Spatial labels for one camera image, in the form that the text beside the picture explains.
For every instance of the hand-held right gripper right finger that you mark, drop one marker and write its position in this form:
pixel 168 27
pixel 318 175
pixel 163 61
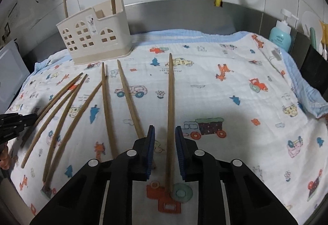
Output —
pixel 180 150

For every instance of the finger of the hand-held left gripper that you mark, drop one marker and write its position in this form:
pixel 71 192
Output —
pixel 25 120
pixel 9 135

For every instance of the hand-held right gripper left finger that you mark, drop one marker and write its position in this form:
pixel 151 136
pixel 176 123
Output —
pixel 150 148

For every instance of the beige plastic utensil holder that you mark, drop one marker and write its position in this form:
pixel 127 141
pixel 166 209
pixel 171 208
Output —
pixel 84 53

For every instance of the person's left hand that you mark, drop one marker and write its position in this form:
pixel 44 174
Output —
pixel 3 158

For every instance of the grey plastic container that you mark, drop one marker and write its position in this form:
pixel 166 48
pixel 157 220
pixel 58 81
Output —
pixel 11 73

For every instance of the white cartoon printed blanket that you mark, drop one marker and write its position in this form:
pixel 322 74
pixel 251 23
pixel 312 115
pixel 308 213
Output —
pixel 217 102

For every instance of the teal pump soap bottle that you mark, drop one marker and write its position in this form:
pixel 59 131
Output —
pixel 279 36

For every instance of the black storage rack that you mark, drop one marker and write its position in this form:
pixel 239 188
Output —
pixel 314 71

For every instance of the white round plate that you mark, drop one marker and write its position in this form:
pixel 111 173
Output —
pixel 310 23

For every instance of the yellow utensil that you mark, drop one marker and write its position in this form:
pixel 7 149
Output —
pixel 324 32

